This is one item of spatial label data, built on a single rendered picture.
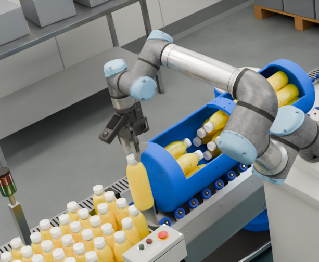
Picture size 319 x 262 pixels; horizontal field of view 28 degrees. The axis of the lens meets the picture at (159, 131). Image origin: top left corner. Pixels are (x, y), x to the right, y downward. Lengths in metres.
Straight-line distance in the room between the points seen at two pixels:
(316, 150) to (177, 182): 0.54
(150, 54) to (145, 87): 0.10
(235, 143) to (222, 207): 0.98
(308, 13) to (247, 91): 4.43
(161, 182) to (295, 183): 0.52
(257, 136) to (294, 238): 0.81
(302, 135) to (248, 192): 0.67
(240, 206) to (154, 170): 0.49
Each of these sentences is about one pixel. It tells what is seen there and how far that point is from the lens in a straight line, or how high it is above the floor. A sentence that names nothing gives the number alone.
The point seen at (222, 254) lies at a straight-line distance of 3.57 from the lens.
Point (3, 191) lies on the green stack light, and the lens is 2.59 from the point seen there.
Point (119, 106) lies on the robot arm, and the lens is 2.09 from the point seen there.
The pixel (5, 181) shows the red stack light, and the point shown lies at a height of 1.23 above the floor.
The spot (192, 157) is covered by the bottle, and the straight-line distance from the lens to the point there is 2.56.
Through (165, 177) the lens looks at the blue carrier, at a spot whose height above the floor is 1.16.
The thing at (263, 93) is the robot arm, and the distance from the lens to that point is 1.79.
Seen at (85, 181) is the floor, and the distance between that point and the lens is 4.66.
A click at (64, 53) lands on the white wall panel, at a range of 5.99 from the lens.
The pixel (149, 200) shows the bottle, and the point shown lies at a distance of 2.28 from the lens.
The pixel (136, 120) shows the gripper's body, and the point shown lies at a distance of 2.15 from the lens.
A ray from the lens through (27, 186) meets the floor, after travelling 4.81.
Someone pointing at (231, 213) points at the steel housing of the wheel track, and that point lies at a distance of 2.77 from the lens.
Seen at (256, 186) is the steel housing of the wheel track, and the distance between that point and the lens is 2.83.
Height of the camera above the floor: 2.54
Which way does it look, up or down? 30 degrees down
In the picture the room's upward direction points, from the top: 12 degrees counter-clockwise
